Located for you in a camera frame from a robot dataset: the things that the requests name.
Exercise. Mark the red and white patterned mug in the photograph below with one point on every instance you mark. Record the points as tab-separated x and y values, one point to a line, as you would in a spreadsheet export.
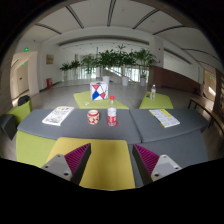
93	117

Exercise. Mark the green exit sign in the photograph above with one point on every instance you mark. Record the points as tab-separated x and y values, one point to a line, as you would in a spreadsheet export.
26	49

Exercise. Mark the black chair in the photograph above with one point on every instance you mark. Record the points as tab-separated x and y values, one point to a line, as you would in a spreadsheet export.
24	100

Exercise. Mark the lime green chair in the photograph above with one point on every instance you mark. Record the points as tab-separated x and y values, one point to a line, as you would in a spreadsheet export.
20	113

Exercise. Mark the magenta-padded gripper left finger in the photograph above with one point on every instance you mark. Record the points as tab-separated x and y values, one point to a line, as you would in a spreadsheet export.
58	166

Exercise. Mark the white printed booklet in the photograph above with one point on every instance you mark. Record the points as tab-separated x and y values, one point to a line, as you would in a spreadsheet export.
58	115

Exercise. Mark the mustard yellow table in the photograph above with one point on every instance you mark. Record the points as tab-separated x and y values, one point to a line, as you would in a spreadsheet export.
106	163

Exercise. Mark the lime green table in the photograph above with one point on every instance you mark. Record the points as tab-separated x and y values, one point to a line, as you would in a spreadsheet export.
83	101
163	101

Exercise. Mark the row of potted green plants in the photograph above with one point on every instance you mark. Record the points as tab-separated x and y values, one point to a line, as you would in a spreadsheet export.
113	60

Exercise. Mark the yellow-edged printed booklet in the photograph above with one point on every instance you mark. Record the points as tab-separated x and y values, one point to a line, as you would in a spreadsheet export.
165	118

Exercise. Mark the small clear water bottle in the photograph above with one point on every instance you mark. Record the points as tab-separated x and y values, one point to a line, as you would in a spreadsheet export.
153	93

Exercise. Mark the red fire cabinet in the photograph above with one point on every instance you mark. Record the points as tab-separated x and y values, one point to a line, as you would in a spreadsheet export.
49	83

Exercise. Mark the white cube with coloured triangles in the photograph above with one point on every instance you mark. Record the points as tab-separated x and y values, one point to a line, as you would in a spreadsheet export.
99	90

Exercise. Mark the clear red-capped water bottle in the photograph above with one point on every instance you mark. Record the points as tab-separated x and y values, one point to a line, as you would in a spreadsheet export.
112	113

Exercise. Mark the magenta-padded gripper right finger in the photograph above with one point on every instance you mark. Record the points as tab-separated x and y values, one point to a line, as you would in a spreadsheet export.
163	166

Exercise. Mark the framed wall picture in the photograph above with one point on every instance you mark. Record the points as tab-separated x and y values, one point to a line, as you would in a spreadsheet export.
50	59

